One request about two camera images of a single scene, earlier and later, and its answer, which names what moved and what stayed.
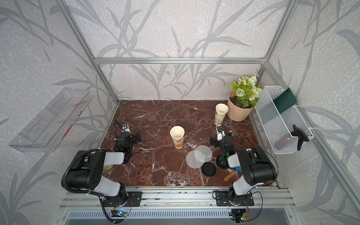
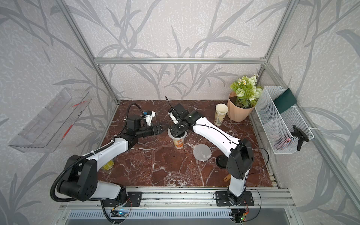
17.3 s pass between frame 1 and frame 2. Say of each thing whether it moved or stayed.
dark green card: stayed
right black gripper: moved
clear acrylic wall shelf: stayed
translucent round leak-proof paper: moved
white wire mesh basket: stayed
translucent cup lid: moved
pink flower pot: stayed
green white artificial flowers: stayed
